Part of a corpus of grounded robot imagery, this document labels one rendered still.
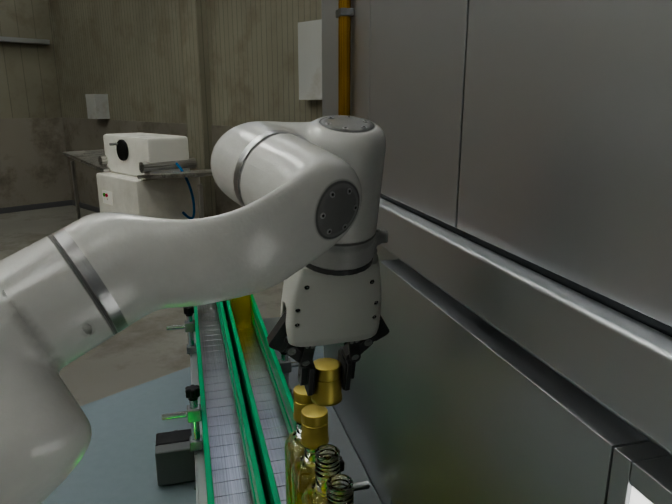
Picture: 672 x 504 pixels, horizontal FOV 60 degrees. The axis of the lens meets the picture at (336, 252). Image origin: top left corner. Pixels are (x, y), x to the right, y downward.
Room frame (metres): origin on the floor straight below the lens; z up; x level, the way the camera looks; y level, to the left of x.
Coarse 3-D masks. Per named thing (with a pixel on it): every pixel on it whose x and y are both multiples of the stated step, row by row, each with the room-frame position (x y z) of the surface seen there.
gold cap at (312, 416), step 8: (304, 408) 0.66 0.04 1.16; (312, 408) 0.66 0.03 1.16; (320, 408) 0.66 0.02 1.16; (304, 416) 0.64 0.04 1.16; (312, 416) 0.64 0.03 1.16; (320, 416) 0.64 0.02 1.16; (304, 424) 0.64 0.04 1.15; (312, 424) 0.63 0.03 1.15; (320, 424) 0.64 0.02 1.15; (304, 432) 0.64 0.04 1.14; (312, 432) 0.63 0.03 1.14; (320, 432) 0.64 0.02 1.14; (304, 440) 0.64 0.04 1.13; (312, 440) 0.63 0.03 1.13; (320, 440) 0.64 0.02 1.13; (328, 440) 0.65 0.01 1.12; (312, 448) 0.63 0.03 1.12
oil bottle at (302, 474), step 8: (296, 464) 0.65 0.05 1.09; (304, 464) 0.64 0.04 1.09; (296, 472) 0.64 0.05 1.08; (304, 472) 0.63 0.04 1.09; (312, 472) 0.63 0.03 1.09; (296, 480) 0.63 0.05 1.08; (304, 480) 0.62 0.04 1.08; (312, 480) 0.62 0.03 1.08; (296, 488) 0.63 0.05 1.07; (304, 488) 0.62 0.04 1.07; (296, 496) 0.63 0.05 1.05
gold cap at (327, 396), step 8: (320, 360) 0.60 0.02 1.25; (328, 360) 0.60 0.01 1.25; (336, 360) 0.60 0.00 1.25; (320, 368) 0.58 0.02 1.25; (328, 368) 0.58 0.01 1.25; (336, 368) 0.58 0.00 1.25; (320, 376) 0.58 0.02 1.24; (328, 376) 0.58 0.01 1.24; (336, 376) 0.58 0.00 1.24; (320, 384) 0.58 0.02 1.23; (328, 384) 0.58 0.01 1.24; (336, 384) 0.58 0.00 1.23; (320, 392) 0.58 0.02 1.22; (328, 392) 0.58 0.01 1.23; (336, 392) 0.58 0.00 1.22; (312, 400) 0.59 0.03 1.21; (320, 400) 0.58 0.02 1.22; (328, 400) 0.58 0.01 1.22; (336, 400) 0.58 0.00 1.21
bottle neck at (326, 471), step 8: (320, 448) 0.60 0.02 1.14; (328, 448) 0.60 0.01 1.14; (336, 448) 0.60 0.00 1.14; (320, 456) 0.58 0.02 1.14; (328, 456) 0.58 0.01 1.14; (336, 456) 0.58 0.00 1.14; (320, 464) 0.58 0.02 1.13; (328, 464) 0.58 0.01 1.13; (336, 464) 0.59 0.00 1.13; (320, 472) 0.58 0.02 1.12; (328, 472) 0.58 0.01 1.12; (336, 472) 0.59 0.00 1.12; (320, 480) 0.58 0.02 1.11; (320, 488) 0.58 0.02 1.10
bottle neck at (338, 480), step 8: (328, 480) 0.54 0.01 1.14; (336, 480) 0.55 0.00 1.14; (344, 480) 0.55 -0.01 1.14; (352, 480) 0.54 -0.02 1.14; (328, 488) 0.53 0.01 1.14; (336, 488) 0.53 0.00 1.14; (344, 488) 0.53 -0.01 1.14; (352, 488) 0.53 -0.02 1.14; (328, 496) 0.53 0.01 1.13; (336, 496) 0.52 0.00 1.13; (344, 496) 0.52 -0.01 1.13; (352, 496) 0.53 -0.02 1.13
